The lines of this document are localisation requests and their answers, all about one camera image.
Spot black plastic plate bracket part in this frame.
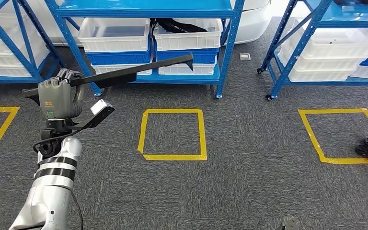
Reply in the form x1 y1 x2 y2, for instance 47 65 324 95
22 53 195 106

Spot white car body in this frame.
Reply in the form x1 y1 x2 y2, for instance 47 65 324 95
25 0 272 46

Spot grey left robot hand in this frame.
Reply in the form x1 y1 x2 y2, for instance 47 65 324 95
38 68 85 120

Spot yellow floor tape square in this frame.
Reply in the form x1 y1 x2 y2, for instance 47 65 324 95
298 108 368 165
137 108 208 161

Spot black plastic part in crate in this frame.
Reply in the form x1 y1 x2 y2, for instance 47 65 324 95
152 18 208 34

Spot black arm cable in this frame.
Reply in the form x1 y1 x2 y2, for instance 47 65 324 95
71 190 84 230

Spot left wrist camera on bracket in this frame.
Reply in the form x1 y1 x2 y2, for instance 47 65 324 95
66 99 116 131

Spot blue metal shelf rack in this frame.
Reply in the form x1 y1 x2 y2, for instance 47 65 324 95
44 0 245 99
0 0 64 85
256 0 368 102

